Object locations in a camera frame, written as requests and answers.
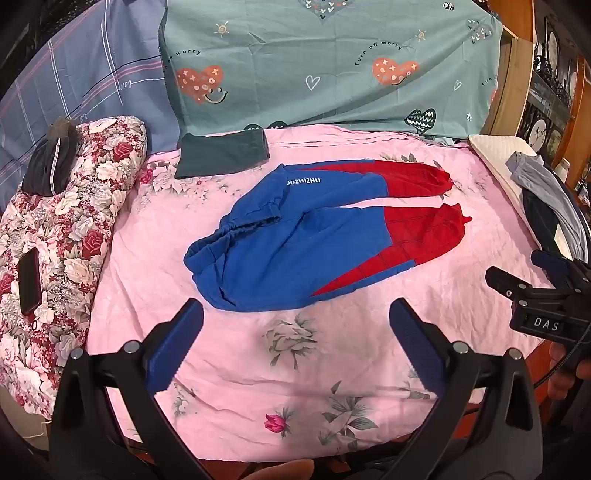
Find red rose floral quilt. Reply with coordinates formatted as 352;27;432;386
0;115;149;421

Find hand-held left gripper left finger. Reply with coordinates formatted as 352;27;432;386
48;298;218;480

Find black ornate display shelf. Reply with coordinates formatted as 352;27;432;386
522;14;591;158

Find person's right hand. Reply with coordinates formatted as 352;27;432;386
549;342;584;394

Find cream pillow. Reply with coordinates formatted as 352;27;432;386
468;134;578;259

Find dark navy garment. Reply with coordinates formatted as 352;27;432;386
522;189;561;254

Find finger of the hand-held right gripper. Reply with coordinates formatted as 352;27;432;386
485;266;534;302
531;249;578;283

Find pink floral bedsheet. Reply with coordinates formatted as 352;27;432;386
85;124;555;462

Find green heart print quilt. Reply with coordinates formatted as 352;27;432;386
158;0;504;139

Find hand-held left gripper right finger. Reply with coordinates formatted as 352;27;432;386
383;298;546;480

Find black cable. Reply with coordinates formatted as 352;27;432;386
531;339;583;389

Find black phone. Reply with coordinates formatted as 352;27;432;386
17;247;43;317

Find grey garment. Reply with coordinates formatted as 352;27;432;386
505;152;587;264

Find dark grey cloth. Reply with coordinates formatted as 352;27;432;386
22;117;83;197

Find blue and red pants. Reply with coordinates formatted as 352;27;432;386
183;159;472;312

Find dark green folded garment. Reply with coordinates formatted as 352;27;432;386
174;129;271;180

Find blue plaid quilt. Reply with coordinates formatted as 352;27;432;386
0;0;181;190

